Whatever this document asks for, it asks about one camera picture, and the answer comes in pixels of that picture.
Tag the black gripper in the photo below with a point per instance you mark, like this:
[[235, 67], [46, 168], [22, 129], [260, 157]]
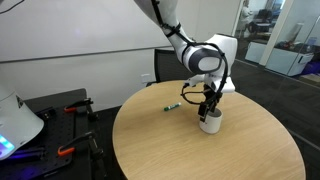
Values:
[[212, 95]]

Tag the white mug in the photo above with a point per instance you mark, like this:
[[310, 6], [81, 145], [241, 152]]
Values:
[[213, 125]]

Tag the green whiteboard marker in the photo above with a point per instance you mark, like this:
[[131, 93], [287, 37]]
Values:
[[172, 106]]

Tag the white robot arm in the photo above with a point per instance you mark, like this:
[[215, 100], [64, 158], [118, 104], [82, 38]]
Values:
[[226, 43]]

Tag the black mesh office chair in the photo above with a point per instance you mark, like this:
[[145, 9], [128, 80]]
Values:
[[166, 66]]

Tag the low white cabinet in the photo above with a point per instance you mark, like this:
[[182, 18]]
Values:
[[286, 61]]

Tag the person in white top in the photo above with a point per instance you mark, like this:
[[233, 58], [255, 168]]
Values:
[[246, 15]]

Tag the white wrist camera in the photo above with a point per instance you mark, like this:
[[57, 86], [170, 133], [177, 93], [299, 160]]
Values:
[[195, 80]]

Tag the white wall outlet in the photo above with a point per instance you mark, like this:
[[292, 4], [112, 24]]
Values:
[[145, 78]]

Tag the white partition post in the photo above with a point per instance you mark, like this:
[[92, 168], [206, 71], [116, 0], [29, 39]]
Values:
[[273, 30]]

